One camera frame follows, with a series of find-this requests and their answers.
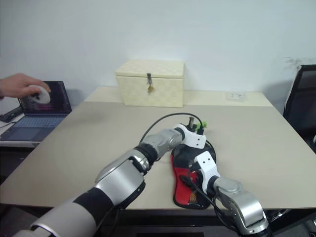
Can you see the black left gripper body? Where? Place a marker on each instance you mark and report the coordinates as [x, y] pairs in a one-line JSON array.
[[195, 129]]

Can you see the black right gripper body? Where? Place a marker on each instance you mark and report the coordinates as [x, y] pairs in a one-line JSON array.
[[193, 170]]

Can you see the red and black mesh pouch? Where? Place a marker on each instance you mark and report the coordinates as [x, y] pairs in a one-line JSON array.
[[182, 196]]

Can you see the white round controller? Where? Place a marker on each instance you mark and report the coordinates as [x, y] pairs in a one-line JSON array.
[[44, 97]]

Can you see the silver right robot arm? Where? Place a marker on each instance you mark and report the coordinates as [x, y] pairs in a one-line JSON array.
[[237, 200]]

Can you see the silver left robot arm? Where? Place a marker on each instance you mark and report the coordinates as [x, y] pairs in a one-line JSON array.
[[118, 180]]

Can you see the person's bare hand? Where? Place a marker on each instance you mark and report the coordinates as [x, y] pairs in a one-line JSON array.
[[17, 85]]

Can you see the green plastic toy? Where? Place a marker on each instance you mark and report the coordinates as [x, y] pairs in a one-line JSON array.
[[203, 125]]

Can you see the cream woven storage box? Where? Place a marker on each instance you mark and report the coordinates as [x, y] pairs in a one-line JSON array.
[[163, 93]]

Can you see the brass padlock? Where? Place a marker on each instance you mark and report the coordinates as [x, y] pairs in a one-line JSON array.
[[151, 90]]

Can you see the metal box latch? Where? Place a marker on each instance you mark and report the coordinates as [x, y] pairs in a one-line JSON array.
[[149, 78]]

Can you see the black office chair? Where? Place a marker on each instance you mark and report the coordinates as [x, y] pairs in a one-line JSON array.
[[302, 103]]

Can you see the dark blue laptop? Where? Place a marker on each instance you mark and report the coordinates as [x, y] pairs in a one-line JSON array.
[[32, 123]]

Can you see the black flat device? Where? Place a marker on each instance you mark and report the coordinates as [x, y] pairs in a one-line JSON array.
[[10, 115]]

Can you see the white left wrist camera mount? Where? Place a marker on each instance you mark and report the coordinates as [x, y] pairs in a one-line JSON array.
[[195, 140]]

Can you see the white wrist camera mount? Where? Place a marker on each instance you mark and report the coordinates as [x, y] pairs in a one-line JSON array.
[[195, 140], [207, 165]]

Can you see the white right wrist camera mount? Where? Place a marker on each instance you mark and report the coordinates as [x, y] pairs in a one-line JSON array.
[[207, 165]]

